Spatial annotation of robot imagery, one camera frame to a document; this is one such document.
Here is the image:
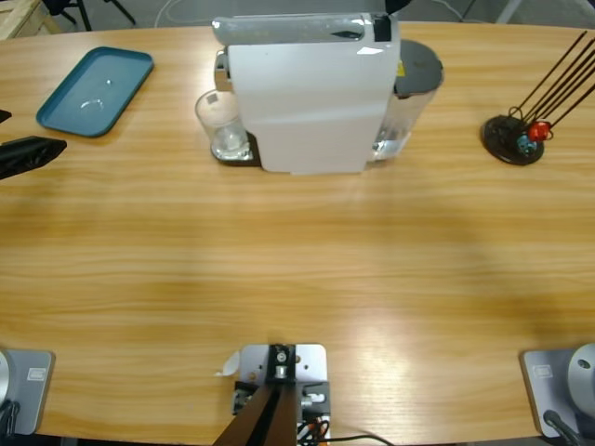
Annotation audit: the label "silver coffee machine lever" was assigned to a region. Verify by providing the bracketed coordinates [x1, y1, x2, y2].
[211, 12, 373, 46]

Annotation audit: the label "clear glass cup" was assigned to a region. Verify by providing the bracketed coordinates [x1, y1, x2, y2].
[193, 88, 251, 162]

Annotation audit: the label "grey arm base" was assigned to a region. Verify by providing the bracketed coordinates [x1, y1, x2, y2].
[0, 348, 56, 436]
[519, 342, 595, 439]

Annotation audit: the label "white capsule coffee machine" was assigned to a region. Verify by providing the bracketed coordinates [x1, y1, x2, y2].
[213, 11, 403, 177]

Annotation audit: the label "red coffee capsule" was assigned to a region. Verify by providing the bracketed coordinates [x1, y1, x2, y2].
[529, 119, 554, 142]

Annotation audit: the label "clear water tank black lid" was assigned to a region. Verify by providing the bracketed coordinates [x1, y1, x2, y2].
[371, 39, 445, 162]

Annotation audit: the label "teal plastic tray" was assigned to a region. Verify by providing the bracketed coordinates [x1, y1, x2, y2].
[35, 46, 155, 139]

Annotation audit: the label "light wooden crate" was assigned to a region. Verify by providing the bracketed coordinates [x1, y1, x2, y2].
[0, 0, 64, 41]

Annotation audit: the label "grey metal leg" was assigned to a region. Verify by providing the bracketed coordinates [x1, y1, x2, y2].
[495, 0, 524, 24]

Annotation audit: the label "black stand legs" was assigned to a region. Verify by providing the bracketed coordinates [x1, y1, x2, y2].
[44, 0, 139, 27]

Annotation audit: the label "black capsule holder with rods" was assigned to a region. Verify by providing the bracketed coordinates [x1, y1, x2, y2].
[481, 30, 595, 166]

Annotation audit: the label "silver grille drip tray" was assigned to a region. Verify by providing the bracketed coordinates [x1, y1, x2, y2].
[211, 131, 261, 168]

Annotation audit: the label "white tape tab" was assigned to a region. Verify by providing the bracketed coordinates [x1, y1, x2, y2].
[213, 350, 242, 378]

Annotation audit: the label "white floor cable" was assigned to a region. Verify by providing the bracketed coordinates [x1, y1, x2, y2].
[439, 0, 466, 22]
[155, 0, 219, 27]

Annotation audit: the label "black base cable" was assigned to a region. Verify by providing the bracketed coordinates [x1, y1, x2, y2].
[0, 400, 22, 437]
[542, 409, 582, 446]

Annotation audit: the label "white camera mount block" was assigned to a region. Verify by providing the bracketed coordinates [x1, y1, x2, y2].
[234, 343, 332, 440]

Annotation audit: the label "dark camera post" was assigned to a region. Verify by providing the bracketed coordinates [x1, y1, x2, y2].
[216, 343, 298, 446]

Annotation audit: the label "orange wires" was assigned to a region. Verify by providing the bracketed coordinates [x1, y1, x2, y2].
[297, 415, 332, 440]

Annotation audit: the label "thin black cable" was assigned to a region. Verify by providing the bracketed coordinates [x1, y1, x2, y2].
[324, 432, 396, 446]

